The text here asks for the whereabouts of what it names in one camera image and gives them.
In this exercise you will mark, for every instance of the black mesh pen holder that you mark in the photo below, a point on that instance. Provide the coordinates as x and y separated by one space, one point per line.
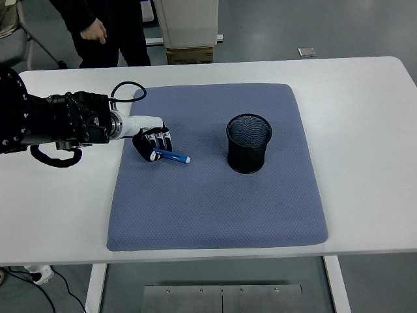
247 159

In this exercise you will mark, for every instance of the white table leg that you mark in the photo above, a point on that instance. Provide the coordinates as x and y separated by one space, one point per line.
337 287
96 287

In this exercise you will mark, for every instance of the blue marker pen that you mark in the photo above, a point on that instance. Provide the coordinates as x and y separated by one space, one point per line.
177 158

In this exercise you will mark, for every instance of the beige fabric bundle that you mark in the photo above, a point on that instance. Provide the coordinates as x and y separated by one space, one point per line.
8 16

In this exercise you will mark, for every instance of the blue textured mat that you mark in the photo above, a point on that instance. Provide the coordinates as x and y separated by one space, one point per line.
195 202

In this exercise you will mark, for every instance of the cardboard box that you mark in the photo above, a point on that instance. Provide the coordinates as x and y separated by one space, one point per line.
189 56

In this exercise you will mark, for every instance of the white power strip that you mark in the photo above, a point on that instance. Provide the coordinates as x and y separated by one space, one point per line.
40 273

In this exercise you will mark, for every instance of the grey chair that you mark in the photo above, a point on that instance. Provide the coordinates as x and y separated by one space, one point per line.
13 49

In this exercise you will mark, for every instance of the small grey floor plate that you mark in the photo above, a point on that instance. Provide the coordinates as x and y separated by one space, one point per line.
307 52

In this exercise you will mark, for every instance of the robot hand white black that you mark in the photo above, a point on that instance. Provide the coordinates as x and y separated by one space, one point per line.
143 124

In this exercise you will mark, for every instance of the person in dark clothing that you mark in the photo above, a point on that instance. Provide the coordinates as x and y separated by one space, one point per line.
127 29

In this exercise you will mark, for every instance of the person's hand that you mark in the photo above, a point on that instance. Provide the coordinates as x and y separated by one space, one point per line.
92 31

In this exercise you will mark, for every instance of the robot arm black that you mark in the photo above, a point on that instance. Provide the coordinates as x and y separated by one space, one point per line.
49 120

